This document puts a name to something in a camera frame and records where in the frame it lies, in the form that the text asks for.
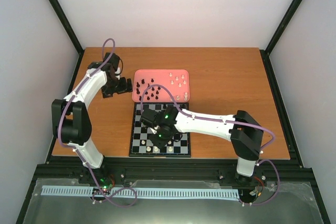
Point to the clear acrylic sheet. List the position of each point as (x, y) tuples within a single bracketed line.
[(288, 203)]

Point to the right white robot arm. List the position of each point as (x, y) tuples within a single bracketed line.
[(244, 133)]

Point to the black aluminium frame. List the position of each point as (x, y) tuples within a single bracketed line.
[(185, 169)]

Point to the black and white chessboard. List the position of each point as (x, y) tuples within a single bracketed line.
[(181, 142)]

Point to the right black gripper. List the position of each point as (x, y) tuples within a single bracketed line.
[(159, 144)]

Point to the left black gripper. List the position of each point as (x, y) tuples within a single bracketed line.
[(106, 91)]

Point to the pink plastic tray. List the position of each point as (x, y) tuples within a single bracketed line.
[(164, 83)]

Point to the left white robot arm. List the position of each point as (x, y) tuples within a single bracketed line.
[(70, 118)]

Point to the light blue cable duct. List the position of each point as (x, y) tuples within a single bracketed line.
[(145, 193)]

